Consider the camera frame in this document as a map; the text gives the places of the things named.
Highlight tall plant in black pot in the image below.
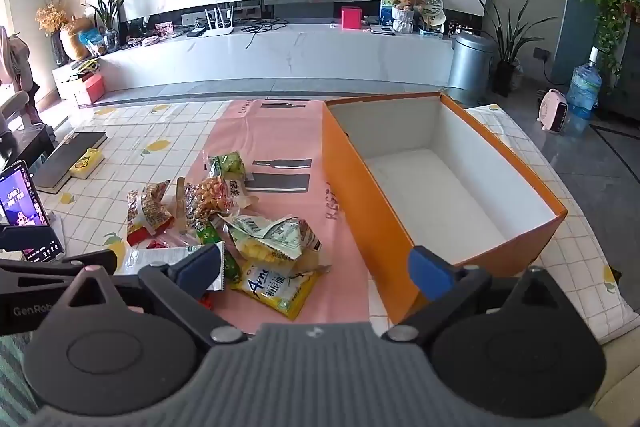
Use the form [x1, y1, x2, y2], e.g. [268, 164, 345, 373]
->
[475, 0, 531, 98]

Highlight white chair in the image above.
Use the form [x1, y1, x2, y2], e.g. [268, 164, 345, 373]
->
[0, 91, 31, 132]

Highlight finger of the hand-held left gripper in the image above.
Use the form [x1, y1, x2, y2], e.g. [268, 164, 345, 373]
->
[0, 249, 119, 295]
[0, 224, 57, 254]

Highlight white storage box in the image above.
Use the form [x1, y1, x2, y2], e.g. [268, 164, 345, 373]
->
[52, 62, 91, 102]

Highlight silver trash can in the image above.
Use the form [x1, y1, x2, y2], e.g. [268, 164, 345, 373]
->
[448, 32, 496, 102]

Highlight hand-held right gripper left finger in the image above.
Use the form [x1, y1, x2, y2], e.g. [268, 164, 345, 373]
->
[55, 241, 247, 345]

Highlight checked lemon tablecloth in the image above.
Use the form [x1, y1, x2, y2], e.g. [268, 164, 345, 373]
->
[30, 99, 640, 348]

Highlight orange cardboard box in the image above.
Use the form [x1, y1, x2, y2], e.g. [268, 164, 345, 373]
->
[321, 91, 569, 325]

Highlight white green snack packet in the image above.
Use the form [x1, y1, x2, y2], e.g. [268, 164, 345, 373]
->
[220, 214, 323, 265]

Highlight black book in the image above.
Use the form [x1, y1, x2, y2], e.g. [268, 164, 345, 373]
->
[34, 132, 108, 195]

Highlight smartphone with lit screen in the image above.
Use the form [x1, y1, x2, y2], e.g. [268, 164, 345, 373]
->
[0, 159, 66, 264]

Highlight beige pouch with white label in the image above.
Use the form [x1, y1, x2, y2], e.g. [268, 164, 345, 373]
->
[222, 177, 257, 212]

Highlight red snack packet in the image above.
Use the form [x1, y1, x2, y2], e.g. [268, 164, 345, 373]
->
[125, 179, 176, 248]

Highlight dried yellow flowers in vase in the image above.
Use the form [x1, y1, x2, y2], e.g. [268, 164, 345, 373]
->
[36, 0, 71, 68]

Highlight blue water jug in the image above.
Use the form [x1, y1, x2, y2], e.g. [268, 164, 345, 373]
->
[566, 47, 603, 120]

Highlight pink printed table mat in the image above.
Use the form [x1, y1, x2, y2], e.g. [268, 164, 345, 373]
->
[186, 98, 401, 325]

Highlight red storage box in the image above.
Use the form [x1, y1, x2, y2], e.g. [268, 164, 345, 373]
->
[80, 73, 106, 104]

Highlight red box on console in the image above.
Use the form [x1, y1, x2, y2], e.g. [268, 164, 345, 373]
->
[341, 6, 365, 30]

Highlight pink cloth on rack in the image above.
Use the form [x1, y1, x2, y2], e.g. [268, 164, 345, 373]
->
[0, 27, 36, 88]

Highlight round hand fan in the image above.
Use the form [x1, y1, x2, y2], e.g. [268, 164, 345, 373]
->
[417, 0, 446, 32]

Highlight black cables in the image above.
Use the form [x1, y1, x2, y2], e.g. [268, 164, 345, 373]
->
[240, 18, 291, 50]

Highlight potted plant with long leaves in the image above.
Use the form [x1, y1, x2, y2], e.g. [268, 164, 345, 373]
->
[82, 0, 130, 52]

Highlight green leafy vine plant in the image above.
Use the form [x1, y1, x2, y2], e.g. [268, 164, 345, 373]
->
[580, 0, 640, 78]

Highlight black side table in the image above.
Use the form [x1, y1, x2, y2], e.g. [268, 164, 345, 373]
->
[0, 124, 56, 172]

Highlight round yellow vase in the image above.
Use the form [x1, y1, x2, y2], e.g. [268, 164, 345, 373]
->
[60, 19, 96, 60]

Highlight yellow tissue pack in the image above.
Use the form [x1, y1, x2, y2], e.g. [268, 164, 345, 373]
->
[69, 148, 105, 180]

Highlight white router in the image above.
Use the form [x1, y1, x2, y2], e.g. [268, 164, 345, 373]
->
[197, 7, 236, 38]

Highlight pink space heater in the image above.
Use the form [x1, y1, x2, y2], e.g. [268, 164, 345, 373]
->
[536, 88, 571, 132]

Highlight yellow snack packet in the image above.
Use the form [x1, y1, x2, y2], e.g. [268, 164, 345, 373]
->
[229, 259, 321, 320]

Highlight white marble television console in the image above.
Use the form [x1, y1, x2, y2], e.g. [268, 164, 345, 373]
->
[52, 21, 453, 102]

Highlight clear peanut packet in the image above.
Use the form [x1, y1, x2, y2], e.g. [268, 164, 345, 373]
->
[176, 176, 236, 233]

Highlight small green snack packet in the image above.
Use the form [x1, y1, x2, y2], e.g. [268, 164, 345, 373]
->
[195, 222, 242, 283]

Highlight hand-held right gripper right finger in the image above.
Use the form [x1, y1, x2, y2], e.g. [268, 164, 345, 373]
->
[382, 246, 571, 343]

